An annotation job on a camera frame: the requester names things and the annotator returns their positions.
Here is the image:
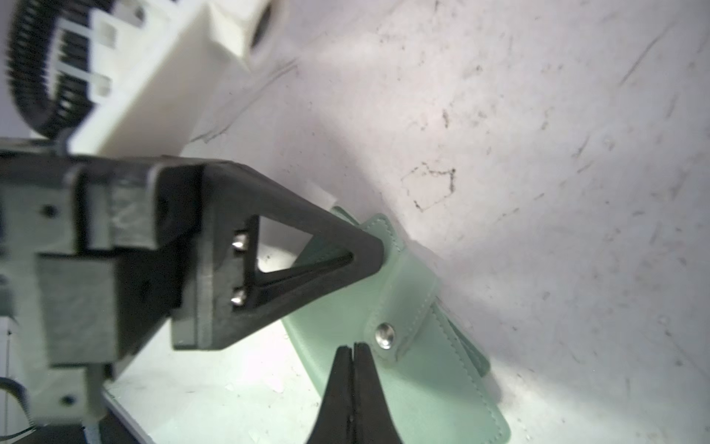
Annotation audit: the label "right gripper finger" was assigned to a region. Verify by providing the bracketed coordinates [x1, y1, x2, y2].
[308, 342, 401, 444]

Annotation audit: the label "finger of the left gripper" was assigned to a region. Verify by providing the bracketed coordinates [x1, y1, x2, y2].
[170, 160, 386, 352]

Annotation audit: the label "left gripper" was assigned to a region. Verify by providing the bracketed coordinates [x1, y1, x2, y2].
[1, 139, 203, 425]

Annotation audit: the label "green card holder wallet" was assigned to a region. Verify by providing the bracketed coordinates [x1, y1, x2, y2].
[282, 207, 511, 443]

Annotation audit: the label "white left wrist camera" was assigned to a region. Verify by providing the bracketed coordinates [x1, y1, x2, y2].
[64, 0, 288, 157]

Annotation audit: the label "black corrugated cable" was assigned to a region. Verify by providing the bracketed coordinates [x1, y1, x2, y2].
[4, 0, 112, 140]

